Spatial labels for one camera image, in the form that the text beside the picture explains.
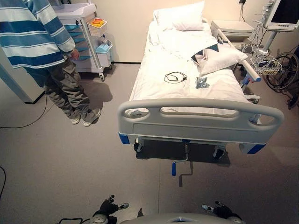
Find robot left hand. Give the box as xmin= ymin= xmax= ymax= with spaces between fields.
xmin=99 ymin=195 xmax=129 ymax=217

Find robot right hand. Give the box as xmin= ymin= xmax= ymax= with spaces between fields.
xmin=201 ymin=201 xmax=234 ymax=219

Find bed caster wheel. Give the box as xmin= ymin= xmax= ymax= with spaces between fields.
xmin=212 ymin=145 xmax=226 ymax=161
xmin=133 ymin=140 xmax=145 ymax=154

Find bed crank blue grip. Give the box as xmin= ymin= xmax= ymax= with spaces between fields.
xmin=171 ymin=139 xmax=190 ymax=177

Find white bed sheet mattress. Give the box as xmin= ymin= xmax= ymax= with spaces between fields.
xmin=129 ymin=22 xmax=251 ymax=117

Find silver robot body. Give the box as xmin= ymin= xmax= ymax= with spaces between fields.
xmin=118 ymin=213 xmax=231 ymax=224

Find blue lidded waste bin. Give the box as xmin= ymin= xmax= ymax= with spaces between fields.
xmin=95 ymin=39 xmax=114 ymax=69

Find white pillow dark triangle pattern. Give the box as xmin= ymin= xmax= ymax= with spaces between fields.
xmin=191 ymin=42 xmax=249 ymax=77

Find black wheelchair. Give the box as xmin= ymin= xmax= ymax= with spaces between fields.
xmin=265 ymin=45 xmax=299 ymax=110

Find white partition panel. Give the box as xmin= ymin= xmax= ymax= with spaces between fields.
xmin=0 ymin=46 xmax=46 ymax=105

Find white folded duvet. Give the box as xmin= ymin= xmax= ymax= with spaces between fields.
xmin=148 ymin=28 xmax=220 ymax=56

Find grey monitor stand pole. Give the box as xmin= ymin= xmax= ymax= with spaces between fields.
xmin=259 ymin=29 xmax=279 ymax=56

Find white monitor lead bundle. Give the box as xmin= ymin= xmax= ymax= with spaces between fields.
xmin=241 ymin=0 xmax=274 ymax=55

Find white bedside cabinet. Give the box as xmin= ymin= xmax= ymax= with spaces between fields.
xmin=210 ymin=20 xmax=256 ymax=50

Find person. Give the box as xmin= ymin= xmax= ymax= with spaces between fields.
xmin=0 ymin=0 xmax=102 ymax=127

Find white medical cart blue drawers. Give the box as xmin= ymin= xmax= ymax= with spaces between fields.
xmin=51 ymin=0 xmax=114 ymax=82

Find plain white pillow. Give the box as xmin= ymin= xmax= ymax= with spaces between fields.
xmin=153 ymin=0 xmax=206 ymax=32

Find white patient monitor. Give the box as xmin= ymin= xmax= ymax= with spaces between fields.
xmin=263 ymin=0 xmax=299 ymax=32

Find black robot wrist cable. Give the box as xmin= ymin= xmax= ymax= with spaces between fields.
xmin=57 ymin=217 xmax=91 ymax=224

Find white hospital bed frame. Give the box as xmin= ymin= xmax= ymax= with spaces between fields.
xmin=117 ymin=17 xmax=285 ymax=161

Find thick black floor cable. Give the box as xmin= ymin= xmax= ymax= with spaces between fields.
xmin=0 ymin=166 xmax=7 ymax=199

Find thin black floor cable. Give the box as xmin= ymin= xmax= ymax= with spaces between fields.
xmin=0 ymin=92 xmax=49 ymax=130

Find black coiled cable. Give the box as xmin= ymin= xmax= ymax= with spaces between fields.
xmin=164 ymin=71 xmax=188 ymax=84

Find white bed side rail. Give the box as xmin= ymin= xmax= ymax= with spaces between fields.
xmin=216 ymin=28 xmax=262 ymax=83

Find white wire basket on stand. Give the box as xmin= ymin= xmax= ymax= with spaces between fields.
xmin=250 ymin=54 xmax=283 ymax=76

